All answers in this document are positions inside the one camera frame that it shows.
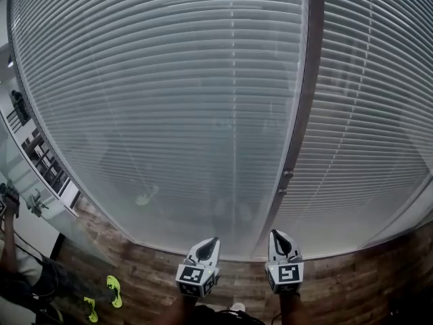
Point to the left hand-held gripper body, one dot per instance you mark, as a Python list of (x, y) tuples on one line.
[(191, 274)]

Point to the person's left forearm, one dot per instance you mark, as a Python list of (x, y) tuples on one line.
[(184, 311)]

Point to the frosted glass door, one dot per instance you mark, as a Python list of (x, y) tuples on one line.
[(67, 229)]

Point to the person's white shoe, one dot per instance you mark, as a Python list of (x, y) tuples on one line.
[(237, 306)]

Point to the person's right forearm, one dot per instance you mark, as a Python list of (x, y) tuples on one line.
[(292, 310)]

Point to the black railing with wooden handrail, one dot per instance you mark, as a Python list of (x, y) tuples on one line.
[(47, 164)]

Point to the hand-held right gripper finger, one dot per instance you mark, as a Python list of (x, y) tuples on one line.
[(295, 252), (271, 252)]

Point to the grey blinds knob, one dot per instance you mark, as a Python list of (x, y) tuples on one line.
[(288, 173), (281, 191)]

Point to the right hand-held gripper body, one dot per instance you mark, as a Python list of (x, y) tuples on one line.
[(285, 274)]

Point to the black metal railing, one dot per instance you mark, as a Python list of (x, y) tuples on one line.
[(17, 120)]

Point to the person's dark clothing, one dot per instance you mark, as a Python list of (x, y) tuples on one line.
[(223, 317)]

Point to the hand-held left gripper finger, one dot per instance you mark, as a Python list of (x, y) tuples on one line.
[(217, 257), (191, 254)]

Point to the grey aluminium frame post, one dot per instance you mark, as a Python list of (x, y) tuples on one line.
[(12, 29), (306, 113)]

